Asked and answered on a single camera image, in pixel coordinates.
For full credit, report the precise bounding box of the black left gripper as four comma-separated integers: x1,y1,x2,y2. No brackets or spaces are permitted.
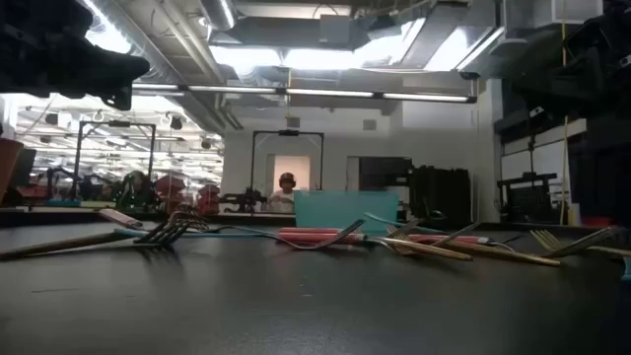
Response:
0,0,152,111

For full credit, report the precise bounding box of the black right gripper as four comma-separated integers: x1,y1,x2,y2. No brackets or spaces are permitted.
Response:
512,0,631,117

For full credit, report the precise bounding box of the pink handled silver fork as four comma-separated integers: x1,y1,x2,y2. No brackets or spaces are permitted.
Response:
276,219,426,248
98,208,211,232
407,231,528,248

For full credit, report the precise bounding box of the gold fork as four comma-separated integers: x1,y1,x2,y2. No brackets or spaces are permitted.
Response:
408,240,562,267
372,224,474,262
0,221,192,261

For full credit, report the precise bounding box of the teal handled silver fork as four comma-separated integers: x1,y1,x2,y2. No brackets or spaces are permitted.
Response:
113,220,367,251

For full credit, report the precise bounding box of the black equipment stand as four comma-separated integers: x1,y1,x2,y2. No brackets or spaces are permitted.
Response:
496,172,559,224

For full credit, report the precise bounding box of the orange plastic bin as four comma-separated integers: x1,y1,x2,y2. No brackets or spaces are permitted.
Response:
0,137,25,203

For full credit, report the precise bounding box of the black cabinet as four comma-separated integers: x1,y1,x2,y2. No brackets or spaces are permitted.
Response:
407,165,473,229

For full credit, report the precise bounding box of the person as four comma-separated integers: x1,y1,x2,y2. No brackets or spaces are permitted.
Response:
268,172,298,214

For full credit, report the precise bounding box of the long ceiling light bar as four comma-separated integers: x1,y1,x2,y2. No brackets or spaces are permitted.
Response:
131,82,478,105

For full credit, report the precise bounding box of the teal plastic bin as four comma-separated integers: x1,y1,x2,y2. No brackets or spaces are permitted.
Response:
294,190,399,234

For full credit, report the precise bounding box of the black metal frame rig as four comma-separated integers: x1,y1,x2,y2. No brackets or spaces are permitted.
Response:
249,129,325,192
72,119,158,201

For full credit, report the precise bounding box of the silver ventilation duct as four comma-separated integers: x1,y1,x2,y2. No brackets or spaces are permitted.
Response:
199,0,238,32

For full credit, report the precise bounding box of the dark wall monitor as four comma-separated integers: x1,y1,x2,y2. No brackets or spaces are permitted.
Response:
358,156,413,192

